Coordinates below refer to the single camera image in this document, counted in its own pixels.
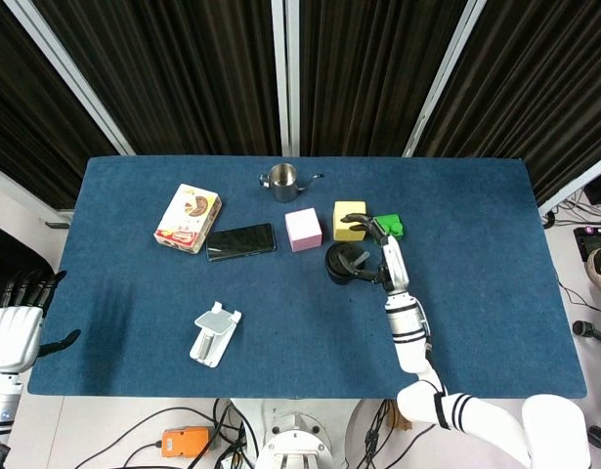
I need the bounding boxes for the right black-fingered silver robot hand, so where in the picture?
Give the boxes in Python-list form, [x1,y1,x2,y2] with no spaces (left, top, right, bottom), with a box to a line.
[336,212,410,294]

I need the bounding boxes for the left black-fingered silver robot hand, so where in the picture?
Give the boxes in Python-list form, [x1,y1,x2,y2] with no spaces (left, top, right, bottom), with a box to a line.
[0,270,81,375]

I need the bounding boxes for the green plastic building block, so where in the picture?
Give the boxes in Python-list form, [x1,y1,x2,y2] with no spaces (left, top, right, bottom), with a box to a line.
[373,213,408,241]

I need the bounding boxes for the yellow cube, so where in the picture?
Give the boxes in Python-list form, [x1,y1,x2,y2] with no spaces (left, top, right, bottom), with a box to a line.
[332,200,368,242]

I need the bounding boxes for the pink cube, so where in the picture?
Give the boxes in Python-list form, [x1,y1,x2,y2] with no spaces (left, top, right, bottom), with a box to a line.
[284,207,323,253]

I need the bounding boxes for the blue felt table mat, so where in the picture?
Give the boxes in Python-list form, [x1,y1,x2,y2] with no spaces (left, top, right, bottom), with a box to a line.
[26,155,588,401]

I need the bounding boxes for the brown wooden block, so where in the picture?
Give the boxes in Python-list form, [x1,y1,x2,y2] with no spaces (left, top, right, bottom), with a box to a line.
[387,399,413,434]

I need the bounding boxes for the black smartphone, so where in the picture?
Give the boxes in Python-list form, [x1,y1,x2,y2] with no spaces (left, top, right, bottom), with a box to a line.
[205,223,278,263]

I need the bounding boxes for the black device with pink light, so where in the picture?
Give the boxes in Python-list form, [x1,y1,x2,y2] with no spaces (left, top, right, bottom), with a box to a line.
[573,225,601,265]

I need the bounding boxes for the black pleated curtain panel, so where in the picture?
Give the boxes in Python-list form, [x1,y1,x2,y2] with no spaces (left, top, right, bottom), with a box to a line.
[416,0,601,205]
[298,0,470,157]
[33,0,281,157]
[0,0,119,210]

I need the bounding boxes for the white folding phone stand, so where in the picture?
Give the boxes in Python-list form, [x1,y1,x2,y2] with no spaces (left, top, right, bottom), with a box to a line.
[189,301,242,368]

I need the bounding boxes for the black round-headed rod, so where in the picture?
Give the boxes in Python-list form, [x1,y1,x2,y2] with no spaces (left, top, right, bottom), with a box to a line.
[572,320,601,349]

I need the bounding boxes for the white robot torso base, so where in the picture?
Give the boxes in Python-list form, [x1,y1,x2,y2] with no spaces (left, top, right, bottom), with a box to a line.
[229,398,365,469]

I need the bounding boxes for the orange handheld device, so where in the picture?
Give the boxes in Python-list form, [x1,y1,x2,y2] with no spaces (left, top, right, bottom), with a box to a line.
[161,425,218,459]

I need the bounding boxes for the printed snack box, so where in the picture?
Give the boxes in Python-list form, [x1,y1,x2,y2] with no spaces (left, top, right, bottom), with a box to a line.
[152,183,223,255]

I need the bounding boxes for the black floor cable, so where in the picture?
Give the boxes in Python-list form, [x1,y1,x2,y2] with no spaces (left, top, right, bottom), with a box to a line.
[77,407,218,469]

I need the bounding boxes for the white metal frame post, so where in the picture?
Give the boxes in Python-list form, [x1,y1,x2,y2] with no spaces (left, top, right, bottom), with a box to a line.
[4,0,136,156]
[272,0,301,157]
[402,0,488,158]
[537,150,601,217]

